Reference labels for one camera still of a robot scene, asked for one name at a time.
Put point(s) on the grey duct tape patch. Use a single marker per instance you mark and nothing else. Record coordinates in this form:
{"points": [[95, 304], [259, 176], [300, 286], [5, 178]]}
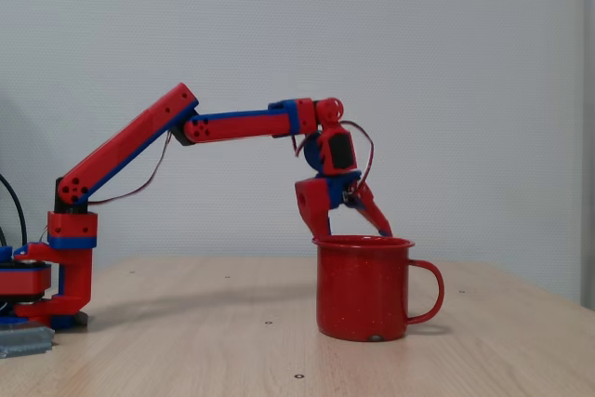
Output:
{"points": [[23, 341]]}

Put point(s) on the red enamel mug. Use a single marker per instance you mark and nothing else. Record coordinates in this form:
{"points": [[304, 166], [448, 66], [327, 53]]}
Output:
{"points": [[362, 290]]}

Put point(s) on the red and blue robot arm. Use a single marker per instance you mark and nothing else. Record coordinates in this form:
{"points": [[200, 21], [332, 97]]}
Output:
{"points": [[135, 136]]}

